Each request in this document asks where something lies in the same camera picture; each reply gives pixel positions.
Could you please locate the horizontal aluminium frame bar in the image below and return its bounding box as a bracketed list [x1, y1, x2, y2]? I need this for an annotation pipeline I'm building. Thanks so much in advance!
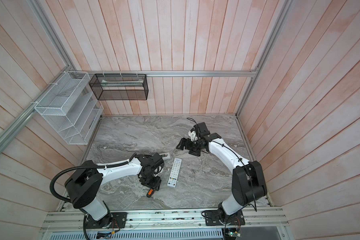
[75, 70, 257, 78]

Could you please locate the black wire mesh basket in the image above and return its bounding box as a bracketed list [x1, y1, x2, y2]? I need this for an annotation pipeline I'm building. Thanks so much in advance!
[89, 73, 149, 101]

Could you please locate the left aluminium frame bar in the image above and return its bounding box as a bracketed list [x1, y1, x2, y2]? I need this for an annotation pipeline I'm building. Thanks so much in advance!
[0, 66, 74, 154]

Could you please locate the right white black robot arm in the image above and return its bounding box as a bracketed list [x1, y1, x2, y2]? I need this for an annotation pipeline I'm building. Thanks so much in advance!
[176, 122, 268, 220]

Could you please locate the black corrugated cable conduit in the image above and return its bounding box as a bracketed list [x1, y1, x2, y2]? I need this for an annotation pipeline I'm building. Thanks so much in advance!
[49, 160, 130, 204]

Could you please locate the orange handled screwdriver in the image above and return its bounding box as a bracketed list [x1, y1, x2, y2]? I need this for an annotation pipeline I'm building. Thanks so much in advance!
[147, 189, 155, 198]

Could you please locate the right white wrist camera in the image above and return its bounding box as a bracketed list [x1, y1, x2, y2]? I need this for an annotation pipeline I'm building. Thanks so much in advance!
[188, 128, 198, 142]

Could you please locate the white remote control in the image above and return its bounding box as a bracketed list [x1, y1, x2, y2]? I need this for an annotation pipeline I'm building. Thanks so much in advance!
[167, 158, 182, 188]
[160, 152, 171, 161]

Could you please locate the white wire mesh shelf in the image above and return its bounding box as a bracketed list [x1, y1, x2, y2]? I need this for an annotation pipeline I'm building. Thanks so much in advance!
[35, 72, 104, 145]

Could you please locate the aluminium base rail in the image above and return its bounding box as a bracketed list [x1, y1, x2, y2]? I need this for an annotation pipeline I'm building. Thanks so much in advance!
[40, 207, 289, 233]

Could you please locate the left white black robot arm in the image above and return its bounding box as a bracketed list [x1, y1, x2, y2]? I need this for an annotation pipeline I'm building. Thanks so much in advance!
[65, 153, 165, 221]

